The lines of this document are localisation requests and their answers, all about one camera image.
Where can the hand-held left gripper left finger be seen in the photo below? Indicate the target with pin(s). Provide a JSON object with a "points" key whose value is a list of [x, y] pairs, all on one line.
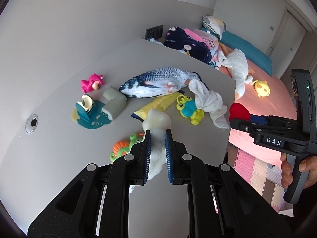
{"points": [[147, 151]]}

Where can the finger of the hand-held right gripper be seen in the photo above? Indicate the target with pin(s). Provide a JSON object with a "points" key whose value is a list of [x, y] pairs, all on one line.
{"points": [[258, 119], [241, 125]]}

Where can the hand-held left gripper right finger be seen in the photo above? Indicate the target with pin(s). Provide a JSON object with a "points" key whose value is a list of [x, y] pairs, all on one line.
{"points": [[169, 153]]}

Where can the red heart plush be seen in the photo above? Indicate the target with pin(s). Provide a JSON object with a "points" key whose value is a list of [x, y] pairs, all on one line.
{"points": [[239, 111]]}

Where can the orange green seahorse toy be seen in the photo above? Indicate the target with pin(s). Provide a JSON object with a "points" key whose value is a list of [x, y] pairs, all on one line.
{"points": [[122, 147]]}

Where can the white towel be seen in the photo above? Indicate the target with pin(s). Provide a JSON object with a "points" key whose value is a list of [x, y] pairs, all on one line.
{"points": [[208, 99]]}

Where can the yellow packet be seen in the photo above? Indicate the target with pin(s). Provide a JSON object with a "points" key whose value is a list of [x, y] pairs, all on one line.
{"points": [[154, 106]]}

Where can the yellow-blue frog toy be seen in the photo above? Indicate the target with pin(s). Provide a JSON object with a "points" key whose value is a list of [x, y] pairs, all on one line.
{"points": [[188, 107]]}

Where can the teal dinosaur toy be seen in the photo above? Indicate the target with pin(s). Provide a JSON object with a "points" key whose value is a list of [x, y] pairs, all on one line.
{"points": [[92, 116]]}

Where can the fish plush toy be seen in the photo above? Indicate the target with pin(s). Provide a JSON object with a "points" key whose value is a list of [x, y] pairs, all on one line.
{"points": [[153, 81]]}

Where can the person's right hand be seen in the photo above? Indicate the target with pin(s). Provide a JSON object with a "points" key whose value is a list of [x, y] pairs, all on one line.
{"points": [[286, 171]]}

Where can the bed with pink sheet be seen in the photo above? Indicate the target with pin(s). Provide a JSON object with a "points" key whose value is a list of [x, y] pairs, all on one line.
{"points": [[277, 99]]}

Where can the yellow chick plush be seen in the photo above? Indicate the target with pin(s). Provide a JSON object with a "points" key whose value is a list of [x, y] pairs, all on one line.
{"points": [[262, 88]]}

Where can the white goose plush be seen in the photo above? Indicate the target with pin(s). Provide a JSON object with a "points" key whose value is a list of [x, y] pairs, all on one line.
{"points": [[239, 67]]}

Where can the grey foam corner guard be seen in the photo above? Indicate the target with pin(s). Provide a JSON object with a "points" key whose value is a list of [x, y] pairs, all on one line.
{"points": [[114, 101]]}

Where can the white printed cloth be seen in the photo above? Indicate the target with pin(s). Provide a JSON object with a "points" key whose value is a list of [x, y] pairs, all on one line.
{"points": [[214, 64]]}

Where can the teal pillow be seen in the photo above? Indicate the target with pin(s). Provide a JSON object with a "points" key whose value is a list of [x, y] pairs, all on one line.
{"points": [[247, 49]]}

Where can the pink dinosaur toy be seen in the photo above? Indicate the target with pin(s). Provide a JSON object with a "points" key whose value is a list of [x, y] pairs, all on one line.
{"points": [[90, 82]]}

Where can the small yellow toy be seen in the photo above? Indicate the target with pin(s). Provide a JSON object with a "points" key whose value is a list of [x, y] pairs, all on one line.
{"points": [[186, 52]]}

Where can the pale pink folded clothes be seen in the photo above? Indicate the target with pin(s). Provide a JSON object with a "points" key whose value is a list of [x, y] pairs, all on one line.
{"points": [[208, 39]]}

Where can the navy rabbit print blanket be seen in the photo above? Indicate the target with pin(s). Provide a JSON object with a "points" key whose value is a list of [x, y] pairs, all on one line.
{"points": [[185, 43]]}

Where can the checkered patchwork pillow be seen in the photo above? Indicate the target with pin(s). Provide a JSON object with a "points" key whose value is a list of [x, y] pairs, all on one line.
{"points": [[215, 24]]}

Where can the bright pink cloth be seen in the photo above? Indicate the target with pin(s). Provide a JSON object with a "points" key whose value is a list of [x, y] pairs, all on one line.
{"points": [[190, 31]]}

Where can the light blue cloth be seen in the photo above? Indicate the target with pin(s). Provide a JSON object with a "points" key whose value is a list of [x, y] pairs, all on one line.
{"points": [[154, 41]]}

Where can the dark wall switch panel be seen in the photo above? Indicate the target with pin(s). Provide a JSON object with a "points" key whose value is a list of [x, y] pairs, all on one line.
{"points": [[154, 31]]}

